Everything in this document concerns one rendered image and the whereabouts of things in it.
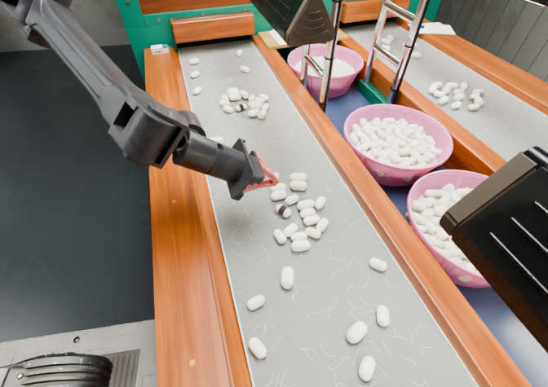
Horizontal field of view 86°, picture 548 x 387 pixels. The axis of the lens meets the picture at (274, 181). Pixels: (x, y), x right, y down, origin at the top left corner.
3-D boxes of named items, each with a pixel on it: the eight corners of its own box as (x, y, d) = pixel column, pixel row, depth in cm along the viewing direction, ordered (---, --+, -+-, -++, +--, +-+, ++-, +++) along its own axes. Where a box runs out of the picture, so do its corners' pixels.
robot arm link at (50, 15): (6, 19, 54) (28, -37, 51) (42, 33, 59) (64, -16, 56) (123, 172, 40) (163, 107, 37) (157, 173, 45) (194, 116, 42)
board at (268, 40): (268, 50, 110) (268, 46, 109) (258, 35, 120) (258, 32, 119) (347, 39, 117) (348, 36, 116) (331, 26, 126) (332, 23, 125)
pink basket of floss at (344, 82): (342, 112, 98) (347, 85, 91) (273, 90, 107) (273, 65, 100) (367, 77, 114) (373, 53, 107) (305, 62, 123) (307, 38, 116)
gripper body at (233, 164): (247, 140, 55) (213, 124, 50) (262, 178, 48) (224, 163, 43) (228, 164, 57) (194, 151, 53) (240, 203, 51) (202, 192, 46)
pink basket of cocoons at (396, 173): (398, 213, 69) (412, 186, 62) (318, 155, 83) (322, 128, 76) (456, 164, 81) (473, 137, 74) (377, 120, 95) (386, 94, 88)
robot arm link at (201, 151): (168, 169, 43) (186, 138, 41) (162, 146, 48) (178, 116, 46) (209, 182, 47) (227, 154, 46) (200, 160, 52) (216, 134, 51)
